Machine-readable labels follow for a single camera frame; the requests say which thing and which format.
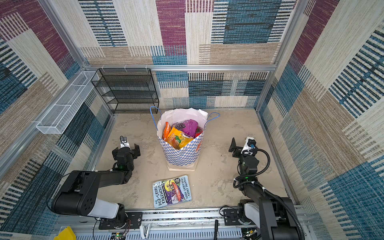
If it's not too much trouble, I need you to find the white wire wall basket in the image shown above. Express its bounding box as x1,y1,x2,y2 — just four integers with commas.
36,71,96,135

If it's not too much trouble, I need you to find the purple grape jelly bag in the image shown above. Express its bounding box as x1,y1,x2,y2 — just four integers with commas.
172,120,199,138

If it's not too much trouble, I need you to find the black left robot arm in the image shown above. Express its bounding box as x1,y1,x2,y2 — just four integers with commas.
51,143,141,230

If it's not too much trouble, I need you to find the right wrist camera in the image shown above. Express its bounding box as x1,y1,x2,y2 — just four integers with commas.
241,137,257,156

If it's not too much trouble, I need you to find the colourful treehouse book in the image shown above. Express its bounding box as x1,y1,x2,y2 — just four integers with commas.
153,175,192,209

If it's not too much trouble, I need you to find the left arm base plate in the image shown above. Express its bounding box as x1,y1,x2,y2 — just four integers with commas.
98,212,143,230

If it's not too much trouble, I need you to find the yellow object at bottom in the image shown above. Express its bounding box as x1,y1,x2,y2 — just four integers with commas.
53,226,77,240

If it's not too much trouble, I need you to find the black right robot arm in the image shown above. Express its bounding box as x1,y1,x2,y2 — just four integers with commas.
229,137,306,240

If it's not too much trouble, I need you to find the aluminium front rail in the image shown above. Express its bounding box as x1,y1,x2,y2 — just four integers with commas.
49,207,261,240

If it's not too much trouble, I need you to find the blue checkered paper bag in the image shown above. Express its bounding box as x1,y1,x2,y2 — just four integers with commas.
150,106,220,171

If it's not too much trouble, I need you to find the red fruit jelly bag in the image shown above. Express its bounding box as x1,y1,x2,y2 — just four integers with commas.
195,127,204,138

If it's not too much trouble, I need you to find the yellow snack pack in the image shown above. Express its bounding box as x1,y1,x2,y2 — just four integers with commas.
165,128,194,150

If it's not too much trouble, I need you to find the orange corn chip bag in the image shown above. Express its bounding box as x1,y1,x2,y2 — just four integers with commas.
162,122,171,141

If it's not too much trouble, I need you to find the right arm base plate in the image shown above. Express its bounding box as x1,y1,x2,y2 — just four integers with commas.
220,207,261,227

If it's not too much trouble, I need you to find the black mesh shelf rack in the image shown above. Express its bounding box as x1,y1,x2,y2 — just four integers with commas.
91,68,160,114

